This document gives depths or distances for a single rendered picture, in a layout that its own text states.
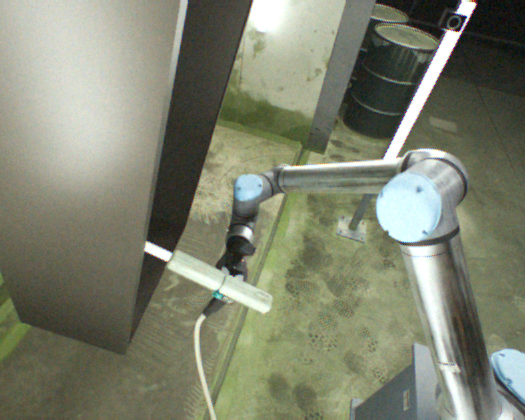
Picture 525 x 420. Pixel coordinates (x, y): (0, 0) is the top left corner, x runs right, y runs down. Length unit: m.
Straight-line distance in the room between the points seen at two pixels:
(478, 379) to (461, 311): 0.16
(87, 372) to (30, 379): 0.22
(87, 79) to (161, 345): 1.42
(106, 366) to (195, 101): 1.21
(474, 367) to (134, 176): 0.74
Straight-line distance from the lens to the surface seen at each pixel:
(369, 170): 0.87
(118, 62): 0.48
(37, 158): 0.67
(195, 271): 0.90
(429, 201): 0.63
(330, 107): 2.81
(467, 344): 0.81
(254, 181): 1.07
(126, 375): 1.74
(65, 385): 1.79
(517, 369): 1.10
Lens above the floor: 1.67
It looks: 45 degrees down
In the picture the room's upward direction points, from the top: 12 degrees clockwise
